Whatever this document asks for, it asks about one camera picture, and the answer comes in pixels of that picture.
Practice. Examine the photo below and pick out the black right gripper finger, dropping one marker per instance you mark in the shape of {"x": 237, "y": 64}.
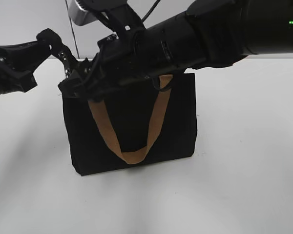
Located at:
{"x": 76, "y": 85}

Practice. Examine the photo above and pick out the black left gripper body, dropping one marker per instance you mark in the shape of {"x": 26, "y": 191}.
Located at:
{"x": 18, "y": 63}

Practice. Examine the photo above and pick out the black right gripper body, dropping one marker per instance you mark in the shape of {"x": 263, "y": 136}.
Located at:
{"x": 136, "y": 56}

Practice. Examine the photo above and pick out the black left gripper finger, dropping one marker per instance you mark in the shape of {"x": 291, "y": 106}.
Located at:
{"x": 68, "y": 66}
{"x": 58, "y": 49}

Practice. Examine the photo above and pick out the black canvas tote bag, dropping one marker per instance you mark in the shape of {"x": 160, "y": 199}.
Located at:
{"x": 137, "y": 126}

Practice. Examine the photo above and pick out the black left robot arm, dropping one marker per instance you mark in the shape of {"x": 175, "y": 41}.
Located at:
{"x": 19, "y": 62}

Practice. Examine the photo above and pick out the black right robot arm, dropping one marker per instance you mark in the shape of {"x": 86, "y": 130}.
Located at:
{"x": 210, "y": 33}

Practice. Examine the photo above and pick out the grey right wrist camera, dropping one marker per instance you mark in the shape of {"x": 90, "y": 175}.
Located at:
{"x": 79, "y": 15}

